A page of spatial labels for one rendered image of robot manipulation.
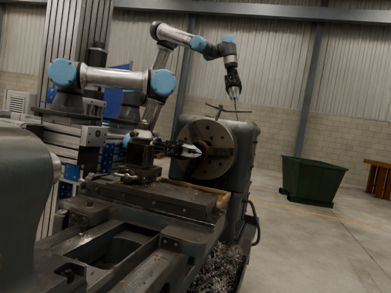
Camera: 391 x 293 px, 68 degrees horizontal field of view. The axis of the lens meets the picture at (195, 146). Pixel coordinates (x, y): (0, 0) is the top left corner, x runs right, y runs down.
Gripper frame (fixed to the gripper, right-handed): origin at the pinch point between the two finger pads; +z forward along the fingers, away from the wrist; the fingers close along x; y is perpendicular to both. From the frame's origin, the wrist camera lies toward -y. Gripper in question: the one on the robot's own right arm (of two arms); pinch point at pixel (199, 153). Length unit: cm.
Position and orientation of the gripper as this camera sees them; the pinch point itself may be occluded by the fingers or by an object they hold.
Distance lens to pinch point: 127.7
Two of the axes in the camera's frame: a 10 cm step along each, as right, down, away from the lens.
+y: -2.8, 0.2, -9.6
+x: 1.6, -9.9, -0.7
